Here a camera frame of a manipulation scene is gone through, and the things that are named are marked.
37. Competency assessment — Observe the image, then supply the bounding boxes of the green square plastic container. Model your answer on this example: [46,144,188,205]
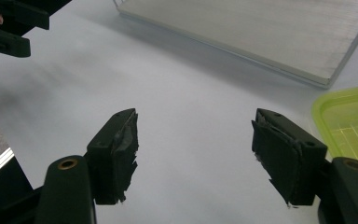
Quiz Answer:
[310,84,358,171]

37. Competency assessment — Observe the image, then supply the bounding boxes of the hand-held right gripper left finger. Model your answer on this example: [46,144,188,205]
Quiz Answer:
[85,107,140,206]

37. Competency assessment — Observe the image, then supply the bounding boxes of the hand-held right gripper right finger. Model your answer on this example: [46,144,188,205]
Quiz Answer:
[250,107,329,208]

